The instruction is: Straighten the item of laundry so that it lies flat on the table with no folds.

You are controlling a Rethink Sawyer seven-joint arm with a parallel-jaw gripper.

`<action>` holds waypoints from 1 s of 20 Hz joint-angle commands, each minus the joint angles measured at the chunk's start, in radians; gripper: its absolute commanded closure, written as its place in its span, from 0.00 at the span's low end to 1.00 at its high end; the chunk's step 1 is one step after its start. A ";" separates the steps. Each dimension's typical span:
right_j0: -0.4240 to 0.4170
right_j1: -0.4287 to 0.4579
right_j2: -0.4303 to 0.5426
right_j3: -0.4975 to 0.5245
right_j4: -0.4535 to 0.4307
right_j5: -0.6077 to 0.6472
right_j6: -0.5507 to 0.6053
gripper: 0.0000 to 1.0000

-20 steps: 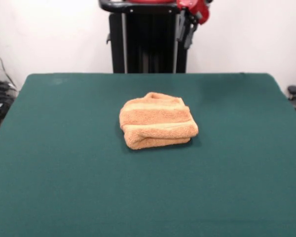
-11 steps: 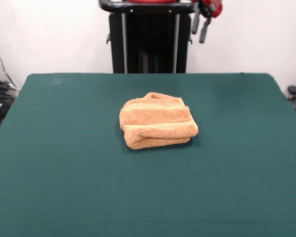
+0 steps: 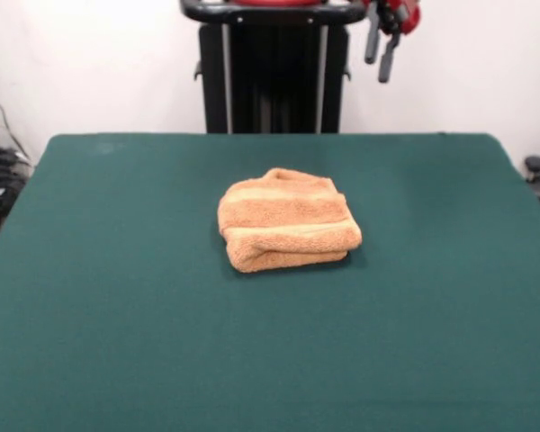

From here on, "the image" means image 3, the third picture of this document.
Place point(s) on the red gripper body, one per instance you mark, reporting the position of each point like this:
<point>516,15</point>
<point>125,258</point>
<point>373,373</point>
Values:
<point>407,15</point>

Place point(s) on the dark green table cloth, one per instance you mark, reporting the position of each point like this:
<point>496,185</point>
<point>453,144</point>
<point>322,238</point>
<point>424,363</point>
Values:
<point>117,324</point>

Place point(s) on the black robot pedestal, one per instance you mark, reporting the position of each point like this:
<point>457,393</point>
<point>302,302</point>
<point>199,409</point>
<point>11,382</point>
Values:
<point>274,67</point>

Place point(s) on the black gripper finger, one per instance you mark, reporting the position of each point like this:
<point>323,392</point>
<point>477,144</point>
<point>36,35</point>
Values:
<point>371,42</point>
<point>387,58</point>

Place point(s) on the orange terry towel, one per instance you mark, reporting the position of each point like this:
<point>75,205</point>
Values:
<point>283,216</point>

